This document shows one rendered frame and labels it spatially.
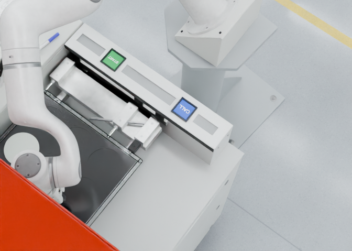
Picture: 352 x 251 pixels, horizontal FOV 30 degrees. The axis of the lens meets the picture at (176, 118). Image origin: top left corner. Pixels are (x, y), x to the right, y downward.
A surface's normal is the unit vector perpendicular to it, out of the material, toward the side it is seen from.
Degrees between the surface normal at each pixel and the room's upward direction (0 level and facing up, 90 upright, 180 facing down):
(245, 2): 45
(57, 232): 0
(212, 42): 90
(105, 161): 0
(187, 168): 0
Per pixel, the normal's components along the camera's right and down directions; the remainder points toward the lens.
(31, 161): 0.04, -0.40
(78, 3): 0.21, 0.33
